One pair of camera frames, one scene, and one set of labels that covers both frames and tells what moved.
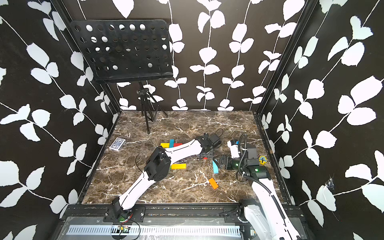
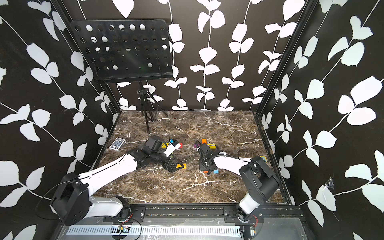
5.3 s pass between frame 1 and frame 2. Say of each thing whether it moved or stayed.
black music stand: stayed
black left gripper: moved
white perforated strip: stayed
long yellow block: stayed
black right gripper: moved
